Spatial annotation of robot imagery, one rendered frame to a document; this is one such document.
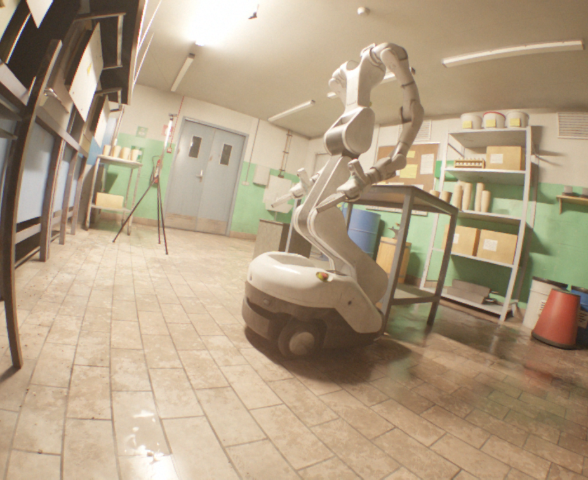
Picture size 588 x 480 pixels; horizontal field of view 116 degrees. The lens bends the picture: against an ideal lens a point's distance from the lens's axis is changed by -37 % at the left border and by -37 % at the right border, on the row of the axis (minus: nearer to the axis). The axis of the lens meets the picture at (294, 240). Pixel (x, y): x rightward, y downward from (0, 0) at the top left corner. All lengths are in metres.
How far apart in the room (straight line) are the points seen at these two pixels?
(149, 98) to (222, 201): 2.47
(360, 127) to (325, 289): 0.73
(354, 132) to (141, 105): 4.76
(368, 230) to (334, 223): 2.96
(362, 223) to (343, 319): 3.07
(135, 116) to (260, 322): 4.89
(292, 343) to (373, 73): 1.29
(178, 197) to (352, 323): 4.74
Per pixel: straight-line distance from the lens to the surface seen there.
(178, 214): 5.58
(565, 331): 2.69
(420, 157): 4.47
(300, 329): 1.11
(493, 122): 3.70
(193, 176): 5.62
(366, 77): 1.52
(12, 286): 0.89
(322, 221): 1.20
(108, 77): 3.72
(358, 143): 1.32
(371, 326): 1.28
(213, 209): 5.73
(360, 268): 1.34
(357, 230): 4.13
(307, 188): 1.51
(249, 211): 5.97
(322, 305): 1.09
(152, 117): 5.63
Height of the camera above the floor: 0.54
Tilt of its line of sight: 4 degrees down
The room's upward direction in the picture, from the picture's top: 11 degrees clockwise
